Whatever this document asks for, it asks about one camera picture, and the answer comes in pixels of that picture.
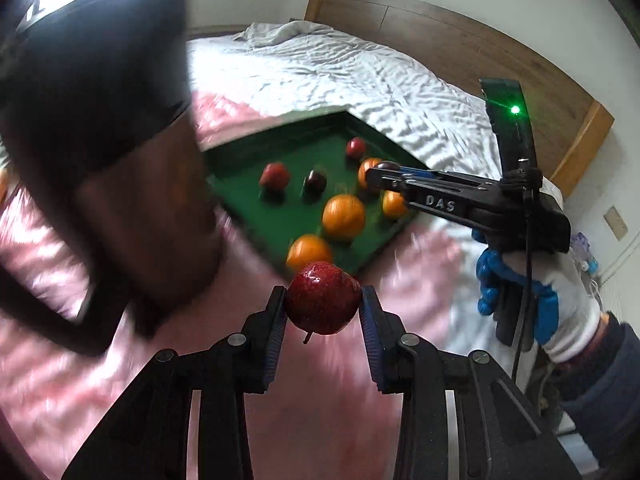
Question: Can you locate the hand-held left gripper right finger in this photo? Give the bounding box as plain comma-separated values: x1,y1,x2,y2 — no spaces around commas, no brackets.
360,286,583,480

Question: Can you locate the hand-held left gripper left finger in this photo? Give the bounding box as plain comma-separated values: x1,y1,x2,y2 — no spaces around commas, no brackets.
60,286,287,480

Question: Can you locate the black cable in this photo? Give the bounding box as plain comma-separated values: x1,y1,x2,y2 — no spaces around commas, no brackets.
510,157,533,386

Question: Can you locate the clear plastic packaging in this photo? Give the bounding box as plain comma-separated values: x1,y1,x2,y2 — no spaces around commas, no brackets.
572,232,601,276

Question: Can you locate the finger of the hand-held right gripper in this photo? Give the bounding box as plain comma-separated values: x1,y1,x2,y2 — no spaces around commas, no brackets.
400,185,501,221
366,166,501,196

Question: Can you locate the green tray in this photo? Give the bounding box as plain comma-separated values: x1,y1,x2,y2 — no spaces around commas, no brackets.
202,107,431,276

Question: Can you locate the orange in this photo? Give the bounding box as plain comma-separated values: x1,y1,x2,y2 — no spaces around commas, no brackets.
357,158,386,192
322,194,367,240
286,234,333,272
382,191,411,219

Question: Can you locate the person's right hand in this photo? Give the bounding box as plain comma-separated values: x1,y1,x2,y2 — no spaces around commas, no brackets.
476,247,603,365

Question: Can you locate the person's right forearm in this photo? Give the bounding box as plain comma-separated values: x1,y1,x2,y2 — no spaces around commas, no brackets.
547,310,640,413

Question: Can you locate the dark plum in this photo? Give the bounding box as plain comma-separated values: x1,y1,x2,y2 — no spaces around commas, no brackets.
303,170,328,197

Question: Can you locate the pink plastic sheet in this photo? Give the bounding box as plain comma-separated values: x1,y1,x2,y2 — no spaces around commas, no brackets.
0,90,466,480

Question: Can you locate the wooden headboard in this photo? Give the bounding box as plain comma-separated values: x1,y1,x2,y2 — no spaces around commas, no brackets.
304,0,615,198

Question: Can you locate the beige wall socket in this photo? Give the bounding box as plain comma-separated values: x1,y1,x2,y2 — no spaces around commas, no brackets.
602,207,630,241

